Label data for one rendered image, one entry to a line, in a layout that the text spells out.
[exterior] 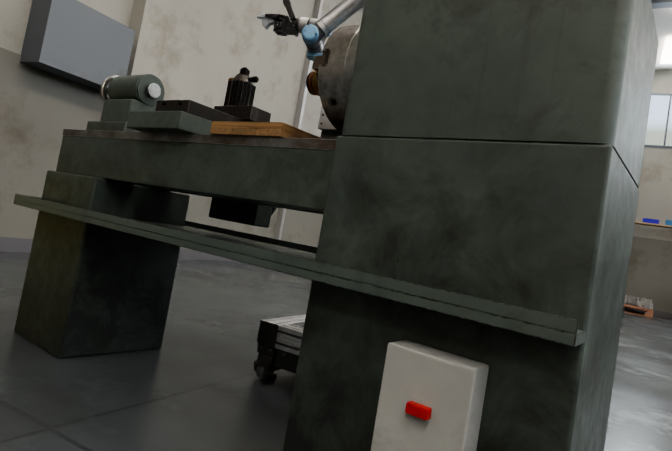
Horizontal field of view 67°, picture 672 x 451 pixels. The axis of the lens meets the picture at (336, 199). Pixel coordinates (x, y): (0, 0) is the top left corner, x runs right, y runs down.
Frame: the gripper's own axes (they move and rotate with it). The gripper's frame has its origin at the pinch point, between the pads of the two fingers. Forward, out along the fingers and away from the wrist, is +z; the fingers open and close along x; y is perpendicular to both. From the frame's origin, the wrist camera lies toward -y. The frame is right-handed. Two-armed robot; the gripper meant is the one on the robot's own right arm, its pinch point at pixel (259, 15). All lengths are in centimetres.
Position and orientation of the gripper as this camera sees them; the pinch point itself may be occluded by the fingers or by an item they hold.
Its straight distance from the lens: 259.7
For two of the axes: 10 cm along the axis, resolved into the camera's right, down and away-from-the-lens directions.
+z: -9.8, -1.6, 1.4
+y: -1.5, 9.9, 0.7
